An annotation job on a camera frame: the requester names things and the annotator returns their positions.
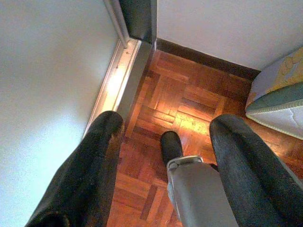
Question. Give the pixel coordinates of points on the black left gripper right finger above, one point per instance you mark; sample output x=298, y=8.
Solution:
x=255, y=184

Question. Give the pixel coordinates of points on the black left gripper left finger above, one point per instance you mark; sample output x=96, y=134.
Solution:
x=82, y=177

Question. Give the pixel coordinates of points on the white quilted mattress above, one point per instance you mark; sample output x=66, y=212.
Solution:
x=281, y=113

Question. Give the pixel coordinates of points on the aluminium sliding door track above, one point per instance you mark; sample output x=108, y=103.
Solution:
x=123, y=73

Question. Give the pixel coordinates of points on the white sliding door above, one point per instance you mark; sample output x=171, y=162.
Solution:
x=47, y=71

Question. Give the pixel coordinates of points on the dark wood baseboard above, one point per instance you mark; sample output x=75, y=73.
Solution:
x=201, y=58

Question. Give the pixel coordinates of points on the dark door frame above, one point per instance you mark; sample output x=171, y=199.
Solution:
x=139, y=21

